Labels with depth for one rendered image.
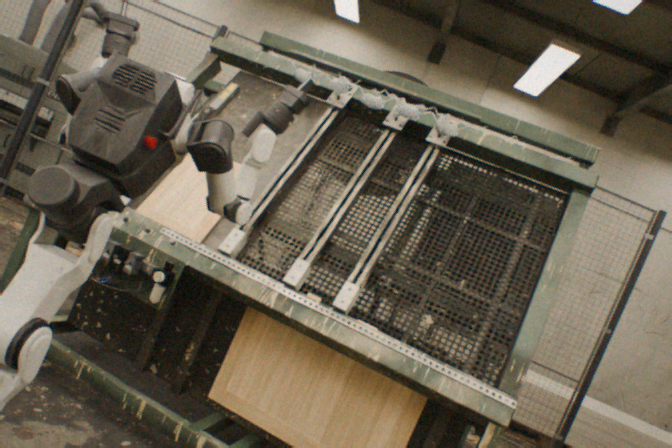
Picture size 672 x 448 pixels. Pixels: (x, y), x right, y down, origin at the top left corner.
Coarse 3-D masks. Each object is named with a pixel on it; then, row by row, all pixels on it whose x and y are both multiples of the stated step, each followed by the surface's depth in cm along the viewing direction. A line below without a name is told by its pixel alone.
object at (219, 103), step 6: (234, 84) 305; (228, 90) 302; (234, 90) 303; (228, 96) 300; (234, 96) 305; (216, 102) 297; (222, 102) 297; (228, 102) 302; (216, 108) 294; (222, 108) 299; (216, 114) 297; (126, 198) 259; (138, 198) 265; (126, 204) 258; (132, 204) 262
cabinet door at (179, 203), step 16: (192, 160) 276; (176, 176) 270; (192, 176) 270; (160, 192) 264; (176, 192) 265; (192, 192) 265; (144, 208) 259; (160, 208) 259; (176, 208) 259; (192, 208) 259; (176, 224) 254; (192, 224) 254; (208, 224) 254
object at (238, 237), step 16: (336, 96) 290; (336, 112) 288; (320, 128) 285; (304, 144) 275; (320, 144) 284; (288, 160) 269; (304, 160) 273; (288, 176) 263; (272, 192) 258; (256, 208) 254; (256, 224) 252; (240, 240) 243
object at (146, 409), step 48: (96, 288) 279; (192, 288) 265; (96, 336) 276; (144, 336) 269; (192, 336) 256; (96, 384) 246; (192, 384) 260; (192, 432) 232; (432, 432) 225; (480, 432) 212
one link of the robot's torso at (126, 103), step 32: (128, 64) 152; (96, 96) 148; (128, 96) 148; (160, 96) 149; (96, 128) 147; (128, 128) 147; (160, 128) 156; (192, 128) 164; (96, 160) 149; (128, 160) 148; (160, 160) 160; (128, 192) 158
